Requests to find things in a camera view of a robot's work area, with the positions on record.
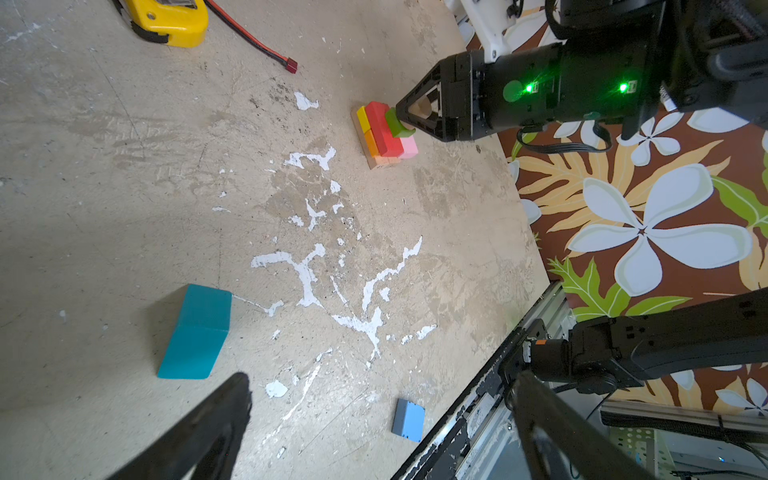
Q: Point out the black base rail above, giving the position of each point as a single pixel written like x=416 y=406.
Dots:
x=477 y=429

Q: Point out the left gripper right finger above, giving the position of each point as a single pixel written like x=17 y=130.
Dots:
x=553 y=435

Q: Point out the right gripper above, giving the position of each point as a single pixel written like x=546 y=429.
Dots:
x=464 y=98

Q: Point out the round natural wood block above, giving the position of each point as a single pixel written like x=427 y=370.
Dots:
x=422 y=107

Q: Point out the teal wedge block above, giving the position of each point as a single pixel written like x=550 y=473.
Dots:
x=202 y=328

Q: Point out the yellow red striped block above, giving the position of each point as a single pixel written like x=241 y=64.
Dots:
x=362 y=119

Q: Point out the orange block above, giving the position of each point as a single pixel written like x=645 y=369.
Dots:
x=371 y=144

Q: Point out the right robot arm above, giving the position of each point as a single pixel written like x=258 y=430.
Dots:
x=638 y=130

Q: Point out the natural wood plank block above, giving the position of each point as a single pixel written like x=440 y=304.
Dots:
x=376 y=162

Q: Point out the blue block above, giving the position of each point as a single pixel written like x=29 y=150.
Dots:
x=408 y=420

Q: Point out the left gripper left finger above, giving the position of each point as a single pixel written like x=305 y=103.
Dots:
x=204 y=444

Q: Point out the green block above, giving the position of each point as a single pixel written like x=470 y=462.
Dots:
x=396 y=127

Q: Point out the yellow tape measure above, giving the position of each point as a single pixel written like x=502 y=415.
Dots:
x=180 y=24

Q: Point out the pink block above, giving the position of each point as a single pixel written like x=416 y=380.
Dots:
x=410 y=148

